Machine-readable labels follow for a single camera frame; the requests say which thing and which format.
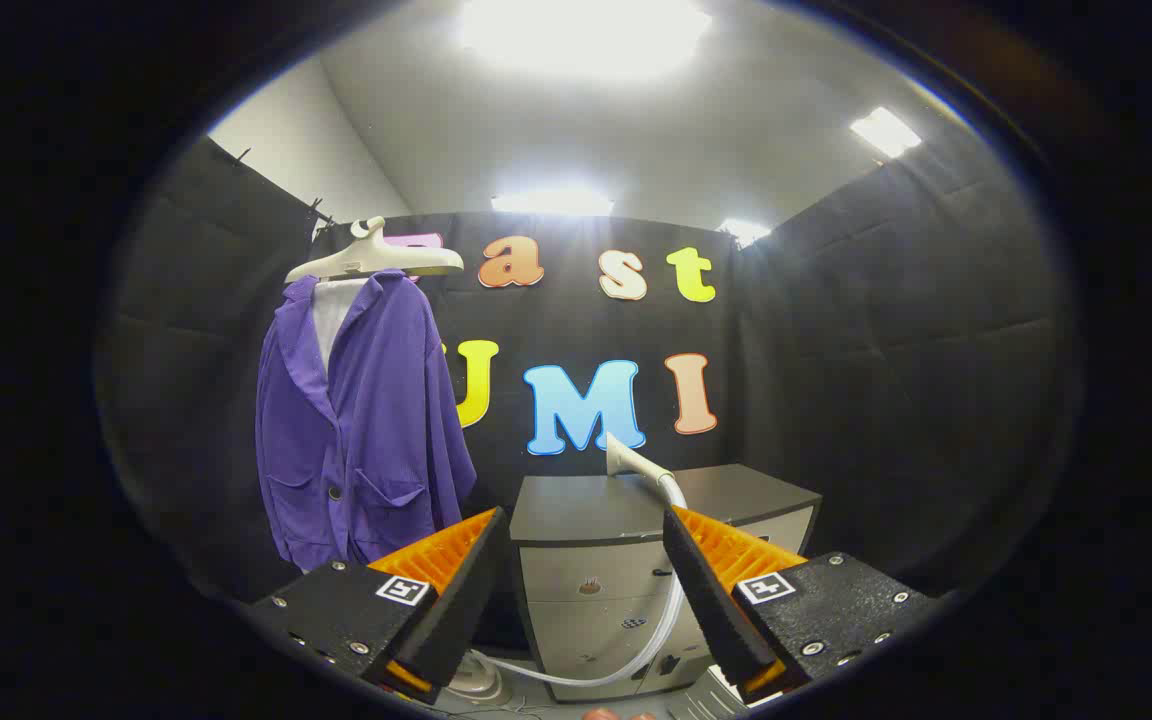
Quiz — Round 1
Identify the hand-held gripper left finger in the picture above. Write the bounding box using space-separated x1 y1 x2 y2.
251 507 512 703

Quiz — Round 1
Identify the purple jacket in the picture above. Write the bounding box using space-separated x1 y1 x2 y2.
254 270 479 573

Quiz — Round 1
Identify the large ceiling light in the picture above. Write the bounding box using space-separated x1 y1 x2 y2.
456 0 713 81

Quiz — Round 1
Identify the rectangular ceiling light panel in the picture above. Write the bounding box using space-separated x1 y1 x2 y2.
849 107 923 159

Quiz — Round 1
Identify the white garment steamer head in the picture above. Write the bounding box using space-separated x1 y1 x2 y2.
604 432 677 488

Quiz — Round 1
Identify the black backdrop cloth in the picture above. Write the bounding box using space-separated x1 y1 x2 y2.
96 135 1077 621

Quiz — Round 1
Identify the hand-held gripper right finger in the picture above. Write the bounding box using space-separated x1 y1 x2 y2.
661 505 938 703

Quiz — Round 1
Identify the cream plastic clothes hanger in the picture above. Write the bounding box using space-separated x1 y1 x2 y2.
285 217 465 284

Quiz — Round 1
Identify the white steamer base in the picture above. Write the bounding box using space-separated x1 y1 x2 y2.
441 655 512 707

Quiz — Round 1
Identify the long ceiling light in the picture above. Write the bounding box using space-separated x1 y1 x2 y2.
491 190 615 217

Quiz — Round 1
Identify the grey drawer cabinet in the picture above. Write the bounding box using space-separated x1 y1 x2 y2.
509 463 823 704

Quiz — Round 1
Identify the translucent steamer hose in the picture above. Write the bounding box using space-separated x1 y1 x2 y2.
471 475 689 689

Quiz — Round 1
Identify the white ribbed object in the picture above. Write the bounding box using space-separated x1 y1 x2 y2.
671 665 782 720

